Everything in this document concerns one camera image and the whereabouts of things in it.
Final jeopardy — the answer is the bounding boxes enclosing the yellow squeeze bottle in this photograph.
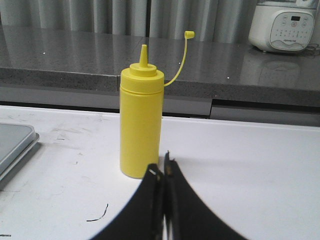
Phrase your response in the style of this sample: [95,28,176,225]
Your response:
[119,44,188,179]

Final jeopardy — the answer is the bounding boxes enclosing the white rice cooker appliance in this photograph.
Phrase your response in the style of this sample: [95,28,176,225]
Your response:
[248,0,319,53]

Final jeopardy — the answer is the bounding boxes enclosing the silver electronic kitchen scale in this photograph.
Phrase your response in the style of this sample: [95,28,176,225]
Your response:
[0,122,41,193]

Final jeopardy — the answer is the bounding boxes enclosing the grey stone counter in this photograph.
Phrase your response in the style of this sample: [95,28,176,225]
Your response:
[0,26,320,126]

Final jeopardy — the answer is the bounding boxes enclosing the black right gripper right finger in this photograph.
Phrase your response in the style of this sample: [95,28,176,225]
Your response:
[164,152,245,240]

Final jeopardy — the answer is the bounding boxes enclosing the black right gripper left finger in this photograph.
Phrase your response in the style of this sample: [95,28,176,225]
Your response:
[93,163,165,240]

